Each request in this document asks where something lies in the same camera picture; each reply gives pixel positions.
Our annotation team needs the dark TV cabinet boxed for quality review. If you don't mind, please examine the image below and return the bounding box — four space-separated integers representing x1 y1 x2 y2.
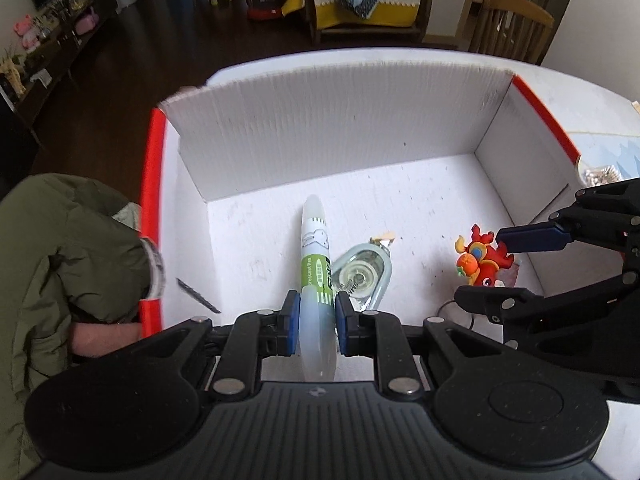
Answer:
0 0 121 146

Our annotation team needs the red toy car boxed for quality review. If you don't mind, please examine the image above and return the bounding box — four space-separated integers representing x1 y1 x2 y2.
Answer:
247 0 283 22

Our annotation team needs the wooden chair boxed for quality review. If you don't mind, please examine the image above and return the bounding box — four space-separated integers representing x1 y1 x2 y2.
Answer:
467 0 556 66

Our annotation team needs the wooden sofa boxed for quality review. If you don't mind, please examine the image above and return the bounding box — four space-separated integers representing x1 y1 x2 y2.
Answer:
282 0 441 45

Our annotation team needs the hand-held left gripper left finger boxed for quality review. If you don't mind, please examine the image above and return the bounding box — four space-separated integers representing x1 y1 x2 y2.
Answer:
160 291 301 393

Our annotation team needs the olive green jacket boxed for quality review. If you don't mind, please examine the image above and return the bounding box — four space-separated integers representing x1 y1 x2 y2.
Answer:
0 172 166 466

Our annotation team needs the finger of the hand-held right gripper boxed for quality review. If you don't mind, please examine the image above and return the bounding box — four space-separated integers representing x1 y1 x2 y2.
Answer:
455 270 640 331
496 177 640 252

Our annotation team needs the grey correction tape dispenser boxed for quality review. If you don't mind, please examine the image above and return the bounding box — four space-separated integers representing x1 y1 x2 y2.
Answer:
331 234 396 313

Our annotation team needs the pink plush toy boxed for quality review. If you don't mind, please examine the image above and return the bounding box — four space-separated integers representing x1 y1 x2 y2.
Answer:
15 17 41 46

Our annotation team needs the black strip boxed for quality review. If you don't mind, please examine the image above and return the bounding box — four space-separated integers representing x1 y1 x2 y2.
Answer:
175 277 222 315

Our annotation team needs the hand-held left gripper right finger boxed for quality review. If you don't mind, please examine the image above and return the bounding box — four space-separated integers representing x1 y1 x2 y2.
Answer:
336 291 476 395

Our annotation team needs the red dragon toy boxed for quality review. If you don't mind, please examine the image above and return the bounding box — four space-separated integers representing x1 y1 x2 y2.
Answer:
454 225 516 288

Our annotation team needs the yellow ornament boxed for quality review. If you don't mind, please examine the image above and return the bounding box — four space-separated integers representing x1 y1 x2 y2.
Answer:
0 55 26 96

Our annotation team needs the blue printed table mat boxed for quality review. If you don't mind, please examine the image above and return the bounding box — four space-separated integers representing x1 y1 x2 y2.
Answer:
567 127 640 186

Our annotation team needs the white red cardboard box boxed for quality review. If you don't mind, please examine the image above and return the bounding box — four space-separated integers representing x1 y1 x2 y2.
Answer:
140 52 583 386

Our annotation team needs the white green marker pen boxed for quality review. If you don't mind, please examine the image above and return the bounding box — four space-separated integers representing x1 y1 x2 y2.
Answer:
297 194 337 382

